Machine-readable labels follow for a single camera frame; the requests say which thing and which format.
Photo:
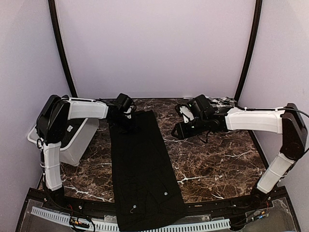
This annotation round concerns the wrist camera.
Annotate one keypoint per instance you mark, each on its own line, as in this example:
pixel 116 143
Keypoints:
pixel 184 112
pixel 129 113

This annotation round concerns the left black frame post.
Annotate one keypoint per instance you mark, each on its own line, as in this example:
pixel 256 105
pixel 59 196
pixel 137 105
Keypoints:
pixel 60 47

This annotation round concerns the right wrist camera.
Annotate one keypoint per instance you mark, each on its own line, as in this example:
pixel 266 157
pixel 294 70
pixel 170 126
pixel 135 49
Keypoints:
pixel 184 112

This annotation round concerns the black patterned shirt in bin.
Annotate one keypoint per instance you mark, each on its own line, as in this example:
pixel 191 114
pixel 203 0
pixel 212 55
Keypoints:
pixel 71 128

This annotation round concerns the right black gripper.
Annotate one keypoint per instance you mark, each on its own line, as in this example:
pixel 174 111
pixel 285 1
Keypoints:
pixel 181 129

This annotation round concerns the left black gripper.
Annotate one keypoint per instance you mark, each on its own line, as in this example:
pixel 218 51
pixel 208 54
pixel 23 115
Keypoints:
pixel 131 129

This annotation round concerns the black frame post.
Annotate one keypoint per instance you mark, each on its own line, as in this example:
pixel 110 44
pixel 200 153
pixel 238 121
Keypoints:
pixel 60 47
pixel 250 49

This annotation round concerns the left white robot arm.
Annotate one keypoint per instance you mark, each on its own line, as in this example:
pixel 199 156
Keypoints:
pixel 79 108

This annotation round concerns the black long sleeve shirt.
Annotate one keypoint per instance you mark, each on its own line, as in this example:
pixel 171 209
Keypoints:
pixel 146 193

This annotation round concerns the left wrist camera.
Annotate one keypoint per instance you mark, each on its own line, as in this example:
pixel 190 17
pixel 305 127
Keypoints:
pixel 129 113

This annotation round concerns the white slotted cable duct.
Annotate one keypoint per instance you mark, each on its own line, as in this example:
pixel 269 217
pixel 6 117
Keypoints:
pixel 109 223

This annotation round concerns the white plastic bin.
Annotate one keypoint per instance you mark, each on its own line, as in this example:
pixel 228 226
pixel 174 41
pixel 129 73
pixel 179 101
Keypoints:
pixel 74 145

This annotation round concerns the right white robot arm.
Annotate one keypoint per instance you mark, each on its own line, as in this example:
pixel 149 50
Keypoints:
pixel 206 114

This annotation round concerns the black white plaid shirt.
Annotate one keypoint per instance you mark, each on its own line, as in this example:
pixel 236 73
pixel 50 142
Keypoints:
pixel 222 102

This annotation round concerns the right black frame post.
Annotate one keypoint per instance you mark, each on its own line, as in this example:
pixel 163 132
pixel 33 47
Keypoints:
pixel 250 49

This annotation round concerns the black curved table rail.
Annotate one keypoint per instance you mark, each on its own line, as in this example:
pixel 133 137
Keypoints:
pixel 234 207

